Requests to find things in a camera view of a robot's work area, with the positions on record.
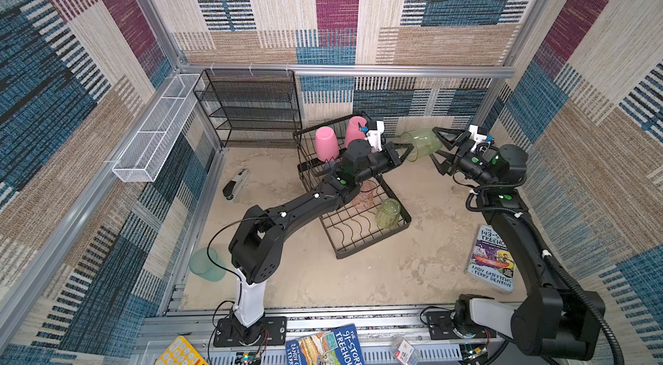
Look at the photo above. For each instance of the green glass cup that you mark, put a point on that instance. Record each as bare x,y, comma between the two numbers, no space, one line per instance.
424,141
388,214

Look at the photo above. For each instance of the pink plastic cup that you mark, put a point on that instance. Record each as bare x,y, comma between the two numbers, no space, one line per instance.
355,130
326,144

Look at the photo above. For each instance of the pink translucent glass cup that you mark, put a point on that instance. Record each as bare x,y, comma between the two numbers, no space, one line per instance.
365,198

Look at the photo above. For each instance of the white wire mesh basket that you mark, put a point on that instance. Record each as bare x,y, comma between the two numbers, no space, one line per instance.
149,148

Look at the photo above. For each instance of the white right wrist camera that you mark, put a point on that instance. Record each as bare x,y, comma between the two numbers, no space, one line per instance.
479,138

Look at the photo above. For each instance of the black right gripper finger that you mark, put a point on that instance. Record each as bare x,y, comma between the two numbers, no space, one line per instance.
450,137
443,163

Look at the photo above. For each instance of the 91-storey treehouse book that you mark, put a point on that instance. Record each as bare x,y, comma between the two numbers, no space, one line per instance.
339,346

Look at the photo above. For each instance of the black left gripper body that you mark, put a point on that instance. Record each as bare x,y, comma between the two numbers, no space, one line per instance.
388,160

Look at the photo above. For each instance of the small clear plastic box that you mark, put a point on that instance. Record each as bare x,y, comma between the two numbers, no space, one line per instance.
404,352

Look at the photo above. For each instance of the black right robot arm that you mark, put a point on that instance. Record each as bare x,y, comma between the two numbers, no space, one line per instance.
558,319

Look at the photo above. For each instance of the yellow patterned card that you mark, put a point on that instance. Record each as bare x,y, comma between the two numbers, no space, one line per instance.
180,352

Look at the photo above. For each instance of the grey black stapler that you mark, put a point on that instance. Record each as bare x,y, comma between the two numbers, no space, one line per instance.
233,188

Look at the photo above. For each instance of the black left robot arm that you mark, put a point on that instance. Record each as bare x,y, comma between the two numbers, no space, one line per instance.
257,244

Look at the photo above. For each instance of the black mesh shelf unit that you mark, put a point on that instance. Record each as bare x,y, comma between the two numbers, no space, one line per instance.
251,108

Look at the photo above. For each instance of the teal cup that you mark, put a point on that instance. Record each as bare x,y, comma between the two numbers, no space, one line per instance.
205,263

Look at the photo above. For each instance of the black two-tier dish rack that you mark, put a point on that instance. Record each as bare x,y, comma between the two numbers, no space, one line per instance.
349,231

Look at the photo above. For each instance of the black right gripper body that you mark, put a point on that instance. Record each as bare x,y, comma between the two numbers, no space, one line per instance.
461,155

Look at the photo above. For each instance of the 143-storey treehouse book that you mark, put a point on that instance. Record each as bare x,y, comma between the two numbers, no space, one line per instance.
490,261

